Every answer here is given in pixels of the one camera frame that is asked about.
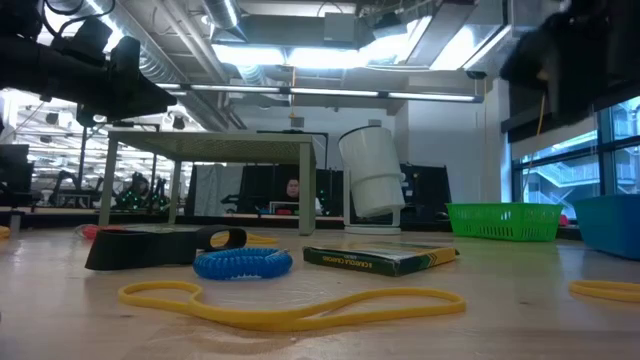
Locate orange rubber band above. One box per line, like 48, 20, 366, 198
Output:
74, 223, 126, 240

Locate Crayola crayon box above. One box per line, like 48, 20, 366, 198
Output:
302, 241, 460, 278

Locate green plastic basket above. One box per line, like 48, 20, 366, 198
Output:
445, 202, 565, 243

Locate black background partition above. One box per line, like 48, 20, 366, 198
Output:
235, 162, 452, 225

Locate green perforated metal shelf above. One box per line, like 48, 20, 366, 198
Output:
98, 130, 317, 236

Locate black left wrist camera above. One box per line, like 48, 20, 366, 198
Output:
49, 16, 114, 69

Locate grey hanging cloth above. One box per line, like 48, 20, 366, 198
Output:
192, 163, 245, 218

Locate person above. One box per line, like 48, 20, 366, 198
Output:
283, 177, 324, 216

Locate white cup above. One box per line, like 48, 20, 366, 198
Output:
338, 124, 407, 236

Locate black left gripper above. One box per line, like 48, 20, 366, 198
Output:
54, 34, 178, 129

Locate long ceiling light strip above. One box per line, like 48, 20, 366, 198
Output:
157, 82, 484, 104

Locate black table frame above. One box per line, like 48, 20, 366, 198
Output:
0, 207, 451, 232

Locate large window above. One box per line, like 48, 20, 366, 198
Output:
509, 94, 640, 221

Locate blue plastic basket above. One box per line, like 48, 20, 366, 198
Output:
572, 194, 640, 261

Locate large yellow rubber band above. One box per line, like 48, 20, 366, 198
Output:
117, 280, 467, 333

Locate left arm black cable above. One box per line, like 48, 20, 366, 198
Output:
40, 0, 117, 37

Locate black background monitor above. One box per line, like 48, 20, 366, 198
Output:
0, 143, 35, 209

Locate blue coil wristband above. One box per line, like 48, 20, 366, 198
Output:
192, 247, 295, 281

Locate grey ceiling box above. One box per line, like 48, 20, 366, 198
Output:
323, 11, 359, 44

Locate rectangular metal air duct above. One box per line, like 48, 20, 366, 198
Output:
357, 0, 561, 79

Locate background robot arms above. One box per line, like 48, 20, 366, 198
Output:
47, 168, 174, 210

